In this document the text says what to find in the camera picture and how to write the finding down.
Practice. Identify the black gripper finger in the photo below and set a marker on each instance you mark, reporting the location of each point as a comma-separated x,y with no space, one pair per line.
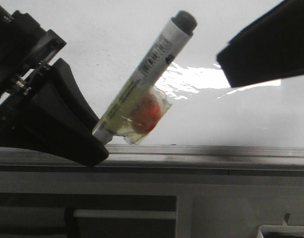
54,122

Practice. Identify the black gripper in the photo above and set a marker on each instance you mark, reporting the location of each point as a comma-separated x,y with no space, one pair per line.
25,52

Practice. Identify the white taped whiteboard marker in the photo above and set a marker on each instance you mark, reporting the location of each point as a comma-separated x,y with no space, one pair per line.
139,105

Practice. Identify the white marker tray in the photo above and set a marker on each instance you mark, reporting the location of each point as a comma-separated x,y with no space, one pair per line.
281,231

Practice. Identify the white whiteboard with metal frame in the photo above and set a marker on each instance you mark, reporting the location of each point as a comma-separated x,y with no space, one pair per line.
78,76

